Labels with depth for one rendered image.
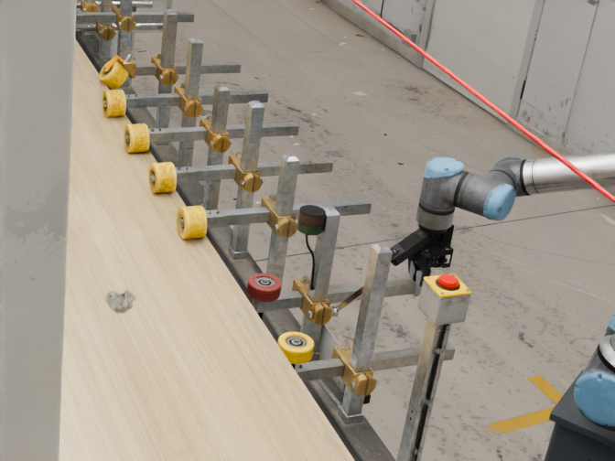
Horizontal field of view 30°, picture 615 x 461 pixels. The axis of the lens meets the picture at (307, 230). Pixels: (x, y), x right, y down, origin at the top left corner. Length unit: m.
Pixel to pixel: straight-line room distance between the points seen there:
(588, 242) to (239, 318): 2.94
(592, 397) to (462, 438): 1.13
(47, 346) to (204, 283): 1.82
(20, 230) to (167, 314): 1.75
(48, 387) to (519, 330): 3.67
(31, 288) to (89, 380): 1.51
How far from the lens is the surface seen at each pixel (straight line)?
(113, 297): 2.61
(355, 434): 2.64
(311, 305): 2.74
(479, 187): 2.74
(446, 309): 2.20
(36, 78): 0.80
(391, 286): 2.89
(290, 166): 2.83
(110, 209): 2.99
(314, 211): 2.62
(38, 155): 0.82
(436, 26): 6.86
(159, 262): 2.77
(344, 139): 5.83
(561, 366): 4.37
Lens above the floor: 2.31
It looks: 28 degrees down
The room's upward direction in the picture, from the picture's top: 9 degrees clockwise
